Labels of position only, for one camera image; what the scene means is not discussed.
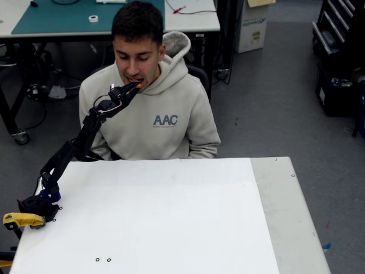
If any man in beige hoodie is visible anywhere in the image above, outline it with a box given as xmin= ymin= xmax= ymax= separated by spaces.
xmin=79 ymin=1 xmax=222 ymax=161

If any white crumpled cloth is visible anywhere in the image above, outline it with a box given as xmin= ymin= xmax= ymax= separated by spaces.
xmin=47 ymin=84 xmax=68 ymax=99

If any green cutting mat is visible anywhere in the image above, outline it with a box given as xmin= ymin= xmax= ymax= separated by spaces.
xmin=10 ymin=0 xmax=166 ymax=35

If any white cardboard box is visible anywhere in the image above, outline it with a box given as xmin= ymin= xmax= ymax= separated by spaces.
xmin=234 ymin=0 xmax=277 ymax=54

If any yellow clamp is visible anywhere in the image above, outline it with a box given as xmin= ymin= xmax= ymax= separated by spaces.
xmin=2 ymin=212 xmax=47 ymax=231

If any black storage bin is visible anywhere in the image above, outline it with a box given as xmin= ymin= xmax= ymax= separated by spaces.
xmin=314 ymin=61 xmax=365 ymax=118

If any black drawer cabinet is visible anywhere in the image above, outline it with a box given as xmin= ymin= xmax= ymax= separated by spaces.
xmin=311 ymin=0 xmax=365 ymax=58

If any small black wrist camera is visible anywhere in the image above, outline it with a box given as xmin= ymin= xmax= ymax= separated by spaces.
xmin=109 ymin=84 xmax=123 ymax=100

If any white workbench black frame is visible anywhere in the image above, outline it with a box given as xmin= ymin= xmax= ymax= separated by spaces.
xmin=0 ymin=0 xmax=222 ymax=145

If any thin black cable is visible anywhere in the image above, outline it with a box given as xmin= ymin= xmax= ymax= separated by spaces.
xmin=165 ymin=0 xmax=218 ymax=17

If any black yellow clamp handle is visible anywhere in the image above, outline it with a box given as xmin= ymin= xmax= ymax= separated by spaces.
xmin=0 ymin=252 xmax=15 ymax=268

